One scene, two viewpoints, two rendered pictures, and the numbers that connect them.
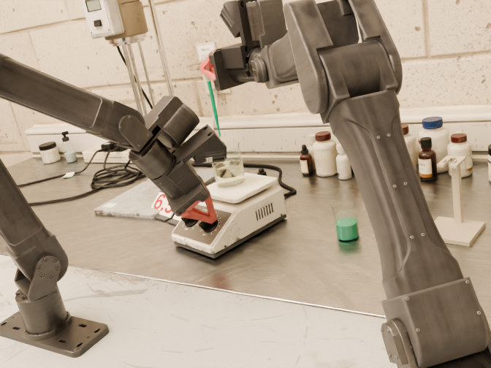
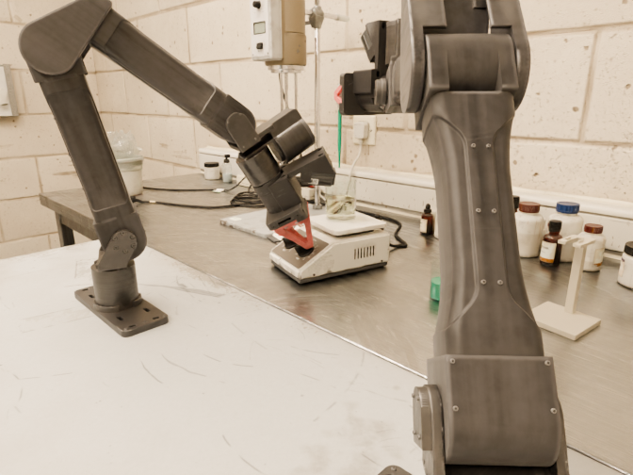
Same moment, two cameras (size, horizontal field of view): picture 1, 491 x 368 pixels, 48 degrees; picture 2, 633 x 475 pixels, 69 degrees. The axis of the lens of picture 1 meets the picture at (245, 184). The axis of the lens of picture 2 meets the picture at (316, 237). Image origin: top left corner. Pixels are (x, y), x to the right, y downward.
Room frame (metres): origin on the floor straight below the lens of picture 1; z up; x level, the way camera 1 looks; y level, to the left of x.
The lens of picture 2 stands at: (0.15, -0.08, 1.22)
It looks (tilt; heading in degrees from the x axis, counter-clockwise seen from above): 17 degrees down; 10
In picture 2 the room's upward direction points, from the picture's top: straight up
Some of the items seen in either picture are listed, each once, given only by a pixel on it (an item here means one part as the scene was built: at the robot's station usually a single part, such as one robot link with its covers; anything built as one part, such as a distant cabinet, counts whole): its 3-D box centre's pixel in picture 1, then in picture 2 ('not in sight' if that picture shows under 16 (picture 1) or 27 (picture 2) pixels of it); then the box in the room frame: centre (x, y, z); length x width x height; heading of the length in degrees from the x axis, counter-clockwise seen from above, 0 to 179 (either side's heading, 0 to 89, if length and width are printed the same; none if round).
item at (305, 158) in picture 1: (305, 159); (427, 218); (1.26, -0.15, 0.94); 0.03 x 0.03 x 0.07
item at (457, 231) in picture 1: (451, 197); (566, 281); (0.83, -0.33, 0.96); 0.08 x 0.08 x 0.13; 47
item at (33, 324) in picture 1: (43, 310); (116, 285); (0.75, 0.34, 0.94); 0.20 x 0.07 x 0.08; 55
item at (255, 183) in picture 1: (237, 186); (345, 221); (1.03, 0.02, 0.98); 0.12 x 0.12 x 0.01; 39
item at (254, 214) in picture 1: (231, 211); (333, 245); (1.01, 0.04, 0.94); 0.22 x 0.13 x 0.08; 130
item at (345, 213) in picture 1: (345, 221); (443, 280); (0.89, -0.16, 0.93); 0.04 x 0.04 x 0.06
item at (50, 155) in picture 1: (49, 152); (212, 171); (1.92, 0.66, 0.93); 0.06 x 0.06 x 0.06
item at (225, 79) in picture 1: (245, 64); (376, 93); (0.95, -0.04, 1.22); 0.10 x 0.07 x 0.07; 129
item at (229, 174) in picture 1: (226, 166); (339, 199); (1.03, 0.03, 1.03); 0.07 x 0.06 x 0.08; 128
